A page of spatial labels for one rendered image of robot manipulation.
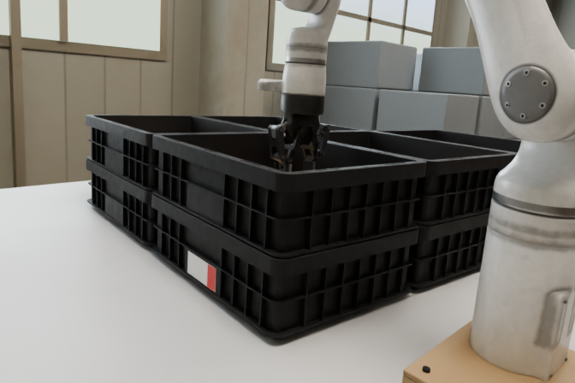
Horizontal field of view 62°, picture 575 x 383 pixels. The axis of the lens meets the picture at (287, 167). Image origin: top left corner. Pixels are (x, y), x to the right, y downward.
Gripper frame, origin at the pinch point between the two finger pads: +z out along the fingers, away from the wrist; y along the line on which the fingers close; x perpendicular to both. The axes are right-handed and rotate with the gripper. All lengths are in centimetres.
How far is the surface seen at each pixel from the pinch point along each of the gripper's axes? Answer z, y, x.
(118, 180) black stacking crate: 7.1, -14.0, 38.1
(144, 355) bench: 17.8, -34.1, -7.5
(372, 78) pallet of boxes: -21, 192, 114
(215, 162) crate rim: -3.9, -19.2, -0.9
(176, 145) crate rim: -4.4, -17.5, 11.5
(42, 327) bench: 17.9, -40.8, 6.6
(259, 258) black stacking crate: 6.7, -20.9, -13.0
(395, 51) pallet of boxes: -38, 208, 110
